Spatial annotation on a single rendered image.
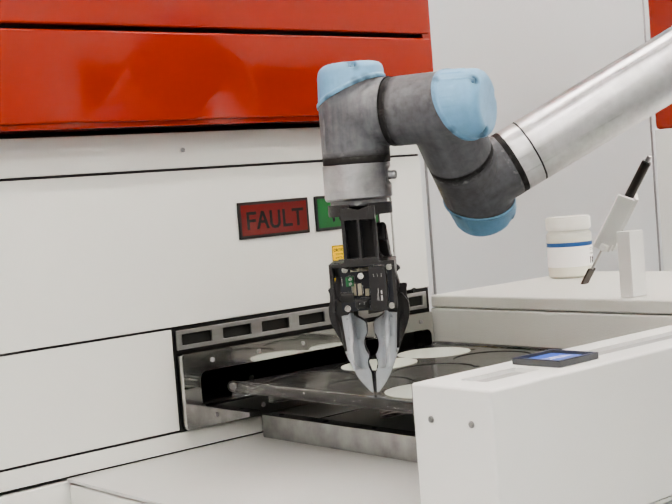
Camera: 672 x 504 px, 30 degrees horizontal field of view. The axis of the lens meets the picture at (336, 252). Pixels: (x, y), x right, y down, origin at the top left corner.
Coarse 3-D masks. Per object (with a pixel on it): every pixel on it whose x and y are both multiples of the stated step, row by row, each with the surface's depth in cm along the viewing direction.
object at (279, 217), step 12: (264, 204) 165; (276, 204) 167; (288, 204) 168; (300, 204) 169; (252, 216) 164; (264, 216) 165; (276, 216) 167; (288, 216) 168; (300, 216) 169; (252, 228) 164; (264, 228) 165; (276, 228) 167; (288, 228) 168; (300, 228) 169
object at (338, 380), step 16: (400, 352) 173; (480, 352) 168; (496, 352) 167; (512, 352) 166; (528, 352) 164; (320, 368) 164; (336, 368) 163; (400, 368) 159; (416, 368) 158; (432, 368) 157; (448, 368) 156; (464, 368) 155; (272, 384) 154; (288, 384) 153; (304, 384) 152; (320, 384) 151; (336, 384) 150; (352, 384) 149; (400, 384) 147
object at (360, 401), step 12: (228, 384) 157; (240, 384) 155; (252, 384) 153; (276, 396) 150; (288, 396) 148; (300, 396) 146; (312, 396) 144; (324, 396) 143; (336, 396) 141; (348, 396) 140; (360, 396) 138; (372, 408) 137; (384, 408) 135; (396, 408) 134; (408, 408) 132
